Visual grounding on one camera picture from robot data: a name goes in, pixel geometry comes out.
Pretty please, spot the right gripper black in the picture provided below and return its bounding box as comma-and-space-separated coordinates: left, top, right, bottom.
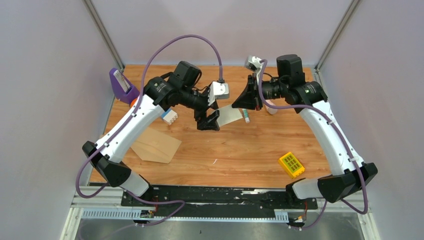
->
232, 72, 288, 111

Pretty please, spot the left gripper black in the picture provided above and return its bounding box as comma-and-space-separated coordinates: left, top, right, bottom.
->
179, 86, 221, 132

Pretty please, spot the beige letter paper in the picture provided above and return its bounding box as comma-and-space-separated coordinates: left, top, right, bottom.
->
217, 105, 243, 127

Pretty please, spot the brown paper envelope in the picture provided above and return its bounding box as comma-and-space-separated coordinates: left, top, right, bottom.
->
131, 127, 182, 164

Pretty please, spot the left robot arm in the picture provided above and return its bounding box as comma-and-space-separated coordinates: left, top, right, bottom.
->
82, 61, 229, 207

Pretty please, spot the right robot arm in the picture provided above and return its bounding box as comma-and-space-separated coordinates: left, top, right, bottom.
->
232, 54, 378, 209

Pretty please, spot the green white glue stick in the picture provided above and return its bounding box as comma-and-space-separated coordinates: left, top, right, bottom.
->
242, 108, 250, 123

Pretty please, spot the pink cylindrical tube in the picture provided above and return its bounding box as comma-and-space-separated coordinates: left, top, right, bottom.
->
264, 99, 278, 115

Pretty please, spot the blue white toy block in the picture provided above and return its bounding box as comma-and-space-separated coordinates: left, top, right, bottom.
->
160, 108, 179, 125

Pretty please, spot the yellow toy block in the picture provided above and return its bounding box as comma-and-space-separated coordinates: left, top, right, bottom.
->
278, 152, 306, 179

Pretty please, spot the purple holder stand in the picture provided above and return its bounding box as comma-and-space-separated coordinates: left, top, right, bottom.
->
109, 68, 140, 105

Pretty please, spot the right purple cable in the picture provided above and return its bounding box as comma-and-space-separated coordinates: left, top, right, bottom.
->
256, 59, 369, 231

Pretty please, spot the purple cable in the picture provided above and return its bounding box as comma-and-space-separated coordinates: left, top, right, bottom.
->
256, 59, 369, 231
74, 34, 227, 228

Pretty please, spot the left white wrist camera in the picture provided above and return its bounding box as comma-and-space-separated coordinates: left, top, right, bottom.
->
207, 81, 230, 106

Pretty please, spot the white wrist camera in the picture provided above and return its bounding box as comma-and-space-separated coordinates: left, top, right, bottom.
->
244, 55, 263, 72
207, 81, 230, 106

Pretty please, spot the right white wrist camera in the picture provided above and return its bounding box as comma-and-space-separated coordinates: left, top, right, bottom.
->
244, 55, 263, 72

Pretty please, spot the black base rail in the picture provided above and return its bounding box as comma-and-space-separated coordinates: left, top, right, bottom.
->
141, 185, 318, 220

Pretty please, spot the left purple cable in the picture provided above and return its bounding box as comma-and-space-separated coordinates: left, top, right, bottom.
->
74, 34, 227, 228

